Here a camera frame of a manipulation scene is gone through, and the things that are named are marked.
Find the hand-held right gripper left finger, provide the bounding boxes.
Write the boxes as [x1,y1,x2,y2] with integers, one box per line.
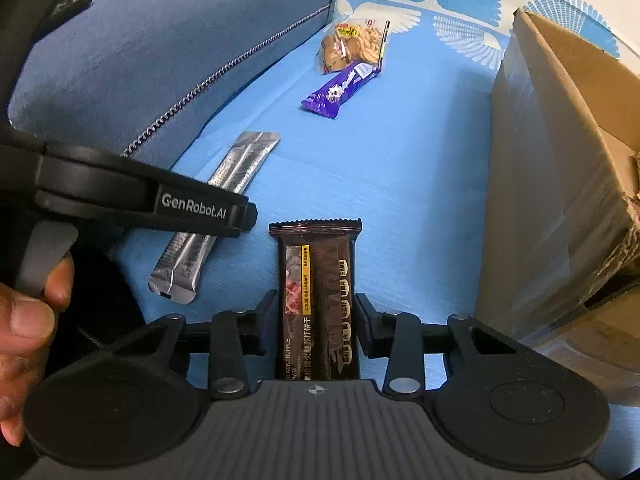
[145,289,280,401]

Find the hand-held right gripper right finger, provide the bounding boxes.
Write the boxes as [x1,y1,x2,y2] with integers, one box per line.
[352,292,502,401]

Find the dark brown biscuit packet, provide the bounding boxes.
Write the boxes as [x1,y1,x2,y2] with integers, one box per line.
[269,218,363,382]

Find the brown cardboard box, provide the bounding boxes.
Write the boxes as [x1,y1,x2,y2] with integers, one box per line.
[475,8,640,356]

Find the person's left hand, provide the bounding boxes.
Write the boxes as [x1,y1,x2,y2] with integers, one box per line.
[0,255,77,448]

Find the silver stick packet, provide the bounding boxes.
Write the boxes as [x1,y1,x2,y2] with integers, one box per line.
[148,131,271,296]
[170,131,282,306]

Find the blue fan-printed sheet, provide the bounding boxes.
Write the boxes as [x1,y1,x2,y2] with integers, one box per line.
[114,0,640,411]

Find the blue grey cushion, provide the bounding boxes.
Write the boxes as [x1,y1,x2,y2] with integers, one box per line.
[8,0,339,171]

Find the purple candy packet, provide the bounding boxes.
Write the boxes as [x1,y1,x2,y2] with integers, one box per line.
[300,60,377,120]

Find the clear orange cracker packet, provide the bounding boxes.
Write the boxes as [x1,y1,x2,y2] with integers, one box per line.
[318,18,391,75]

